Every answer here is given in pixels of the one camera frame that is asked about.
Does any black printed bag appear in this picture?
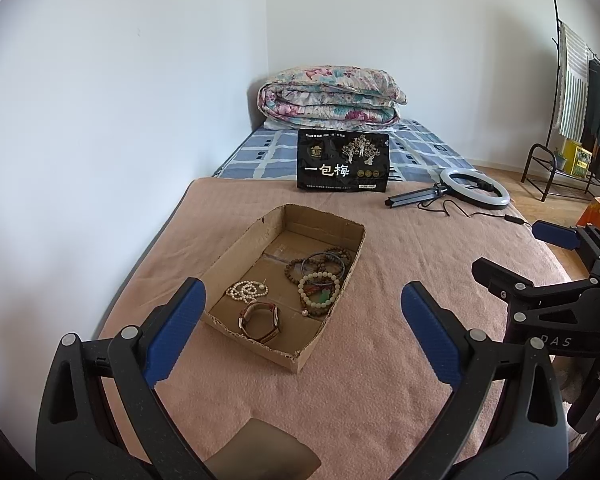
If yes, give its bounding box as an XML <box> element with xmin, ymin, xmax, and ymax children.
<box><xmin>297</xmin><ymin>129</ymin><xmax>391</xmax><ymax>194</ymax></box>

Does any brown strap wristwatch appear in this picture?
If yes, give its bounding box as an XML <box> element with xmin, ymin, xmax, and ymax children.
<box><xmin>237</xmin><ymin>300</ymin><xmax>282</xmax><ymax>345</ymax></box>

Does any blue thin bangle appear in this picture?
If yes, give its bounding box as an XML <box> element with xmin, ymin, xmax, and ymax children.
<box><xmin>302</xmin><ymin>252</ymin><xmax>345</xmax><ymax>276</ymax></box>

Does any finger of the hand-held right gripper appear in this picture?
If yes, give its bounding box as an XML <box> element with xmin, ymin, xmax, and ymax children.
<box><xmin>471</xmin><ymin>256</ymin><xmax>600</xmax><ymax>312</ymax></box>
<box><xmin>532</xmin><ymin>219</ymin><xmax>600</xmax><ymax>274</ymax></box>

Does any red cord jade pendant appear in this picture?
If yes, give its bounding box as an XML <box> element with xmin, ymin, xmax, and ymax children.
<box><xmin>302</xmin><ymin>286</ymin><xmax>339</xmax><ymax>318</ymax></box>

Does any white ring light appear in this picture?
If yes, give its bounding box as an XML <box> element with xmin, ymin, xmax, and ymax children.
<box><xmin>439</xmin><ymin>167</ymin><xmax>511</xmax><ymax>211</ymax></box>

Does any striped hanging towel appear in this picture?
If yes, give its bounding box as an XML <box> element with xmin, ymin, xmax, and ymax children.
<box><xmin>553</xmin><ymin>22</ymin><xmax>590</xmax><ymax>141</ymax></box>

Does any floral folded quilt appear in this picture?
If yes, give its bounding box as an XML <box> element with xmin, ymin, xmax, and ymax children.
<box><xmin>258</xmin><ymin>65</ymin><xmax>409</xmax><ymax>130</ymax></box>

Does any orange box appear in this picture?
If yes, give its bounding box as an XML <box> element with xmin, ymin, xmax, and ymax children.
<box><xmin>577</xmin><ymin>197</ymin><xmax>600</xmax><ymax>236</ymax></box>

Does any pale green bead bracelet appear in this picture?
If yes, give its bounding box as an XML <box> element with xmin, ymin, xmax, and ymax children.
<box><xmin>298</xmin><ymin>270</ymin><xmax>342</xmax><ymax>311</ymax></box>

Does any cardboard box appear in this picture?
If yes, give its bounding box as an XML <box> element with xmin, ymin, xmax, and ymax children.
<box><xmin>201</xmin><ymin>203</ymin><xmax>367</xmax><ymax>375</ymax></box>

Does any brown flat object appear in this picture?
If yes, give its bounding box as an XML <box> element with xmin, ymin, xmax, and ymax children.
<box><xmin>202</xmin><ymin>417</ymin><xmax>323</xmax><ymax>480</ymax></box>

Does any yellow box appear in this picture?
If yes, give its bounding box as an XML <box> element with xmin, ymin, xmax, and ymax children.
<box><xmin>562</xmin><ymin>140</ymin><xmax>594</xmax><ymax>179</ymax></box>

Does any white pearl necklace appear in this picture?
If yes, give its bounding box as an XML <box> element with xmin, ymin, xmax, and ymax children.
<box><xmin>225</xmin><ymin>280</ymin><xmax>270</xmax><ymax>304</ymax></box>

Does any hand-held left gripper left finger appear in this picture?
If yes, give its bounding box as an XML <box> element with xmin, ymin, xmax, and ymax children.
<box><xmin>35</xmin><ymin>277</ymin><xmax>207</xmax><ymax>480</ymax></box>

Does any black clothes rack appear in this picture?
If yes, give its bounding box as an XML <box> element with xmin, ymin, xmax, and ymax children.
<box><xmin>520</xmin><ymin>0</ymin><xmax>600</xmax><ymax>204</ymax></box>

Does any brown bead bracelet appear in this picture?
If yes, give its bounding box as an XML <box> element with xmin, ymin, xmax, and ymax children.
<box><xmin>284</xmin><ymin>257</ymin><xmax>314</xmax><ymax>288</ymax></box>
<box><xmin>322</xmin><ymin>246</ymin><xmax>356</xmax><ymax>273</ymax></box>

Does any black folded tripod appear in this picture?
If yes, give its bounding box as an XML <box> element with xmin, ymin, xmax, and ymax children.
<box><xmin>385</xmin><ymin>182</ymin><xmax>449</xmax><ymax>209</ymax></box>

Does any black ring light cable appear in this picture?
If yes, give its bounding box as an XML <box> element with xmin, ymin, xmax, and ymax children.
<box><xmin>424</xmin><ymin>198</ymin><xmax>536</xmax><ymax>227</ymax></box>

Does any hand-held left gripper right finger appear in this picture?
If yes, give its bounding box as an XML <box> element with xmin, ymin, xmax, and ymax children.
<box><xmin>400</xmin><ymin>281</ymin><xmax>573</xmax><ymax>480</ymax></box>

